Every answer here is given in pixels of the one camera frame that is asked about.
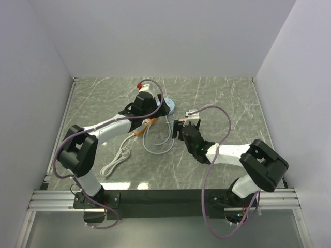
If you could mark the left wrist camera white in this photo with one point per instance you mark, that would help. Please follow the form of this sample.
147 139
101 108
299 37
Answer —
145 87

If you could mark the black base bar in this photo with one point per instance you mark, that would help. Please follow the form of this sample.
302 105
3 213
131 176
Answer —
173 203

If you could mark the aluminium frame rail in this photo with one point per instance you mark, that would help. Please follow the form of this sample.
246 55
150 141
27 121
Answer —
234 113

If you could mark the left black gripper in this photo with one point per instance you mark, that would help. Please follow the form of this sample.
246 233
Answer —
164 109

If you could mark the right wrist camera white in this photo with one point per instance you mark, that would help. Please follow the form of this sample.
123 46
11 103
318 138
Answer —
192 117

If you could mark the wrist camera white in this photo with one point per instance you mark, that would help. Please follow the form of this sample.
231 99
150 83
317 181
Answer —
192 117
145 87

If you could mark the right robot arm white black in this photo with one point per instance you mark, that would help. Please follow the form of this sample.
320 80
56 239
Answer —
265 168

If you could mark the round blue power socket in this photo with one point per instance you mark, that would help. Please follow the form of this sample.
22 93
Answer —
170 105

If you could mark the white cube plug adapter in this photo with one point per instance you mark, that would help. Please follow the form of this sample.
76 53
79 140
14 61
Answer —
141 128

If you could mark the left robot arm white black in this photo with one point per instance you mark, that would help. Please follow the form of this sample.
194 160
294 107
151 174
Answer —
78 150

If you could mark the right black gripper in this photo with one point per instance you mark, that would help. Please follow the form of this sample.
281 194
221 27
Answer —
175 128

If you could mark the orange power strip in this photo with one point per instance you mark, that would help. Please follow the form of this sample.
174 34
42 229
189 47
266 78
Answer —
151 121

